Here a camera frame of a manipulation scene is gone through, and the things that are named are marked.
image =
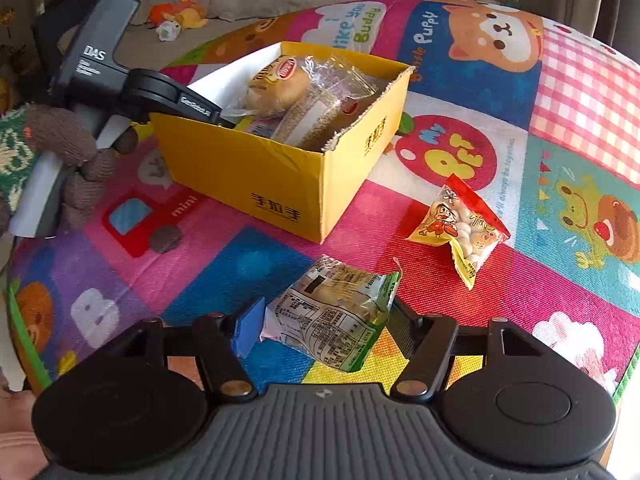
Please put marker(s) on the pink snack packet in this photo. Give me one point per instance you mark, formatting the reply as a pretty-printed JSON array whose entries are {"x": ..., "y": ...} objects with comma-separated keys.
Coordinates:
[{"x": 265, "y": 126}]

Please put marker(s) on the yellow cardboard box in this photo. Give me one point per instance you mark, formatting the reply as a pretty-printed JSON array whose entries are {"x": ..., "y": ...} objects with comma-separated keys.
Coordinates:
[{"x": 250, "y": 175}]

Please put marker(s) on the printed cartoon mat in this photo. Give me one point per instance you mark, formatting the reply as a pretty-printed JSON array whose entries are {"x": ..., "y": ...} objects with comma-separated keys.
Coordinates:
[{"x": 475, "y": 160}]

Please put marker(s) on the clear sesame bar packet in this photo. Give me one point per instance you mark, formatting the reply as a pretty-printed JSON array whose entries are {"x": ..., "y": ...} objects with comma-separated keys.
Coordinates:
[{"x": 307, "y": 120}]

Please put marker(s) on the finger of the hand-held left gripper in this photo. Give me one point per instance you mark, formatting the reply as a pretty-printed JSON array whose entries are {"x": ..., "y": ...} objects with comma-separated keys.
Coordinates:
[{"x": 200, "y": 106}]

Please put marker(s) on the small white green toy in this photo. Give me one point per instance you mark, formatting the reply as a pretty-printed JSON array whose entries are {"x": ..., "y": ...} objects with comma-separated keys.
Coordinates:
[{"x": 168, "y": 31}]

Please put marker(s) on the green white snack packet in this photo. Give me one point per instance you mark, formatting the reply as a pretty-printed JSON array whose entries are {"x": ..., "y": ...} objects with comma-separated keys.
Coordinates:
[{"x": 330, "y": 315}]

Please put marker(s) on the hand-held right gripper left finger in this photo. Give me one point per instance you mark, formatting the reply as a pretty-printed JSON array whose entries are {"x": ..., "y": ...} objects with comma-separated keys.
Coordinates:
[{"x": 247, "y": 327}]

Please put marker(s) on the red yellow snack packet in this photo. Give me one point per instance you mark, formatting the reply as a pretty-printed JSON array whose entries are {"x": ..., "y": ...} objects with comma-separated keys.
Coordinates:
[{"x": 460, "y": 220}]

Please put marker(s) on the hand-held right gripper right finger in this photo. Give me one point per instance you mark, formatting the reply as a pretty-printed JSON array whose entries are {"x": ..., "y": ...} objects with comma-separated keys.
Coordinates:
[{"x": 410, "y": 325}]

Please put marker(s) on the person's left hand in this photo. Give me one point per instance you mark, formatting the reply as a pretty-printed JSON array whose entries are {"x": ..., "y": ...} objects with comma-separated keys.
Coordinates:
[{"x": 60, "y": 130}]

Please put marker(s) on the person's pink clothing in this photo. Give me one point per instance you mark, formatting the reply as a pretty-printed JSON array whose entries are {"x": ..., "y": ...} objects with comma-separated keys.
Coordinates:
[{"x": 17, "y": 440}]

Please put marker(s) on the orange plush toy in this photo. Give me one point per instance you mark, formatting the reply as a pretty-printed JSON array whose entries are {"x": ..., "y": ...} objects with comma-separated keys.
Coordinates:
[{"x": 185, "y": 14}]

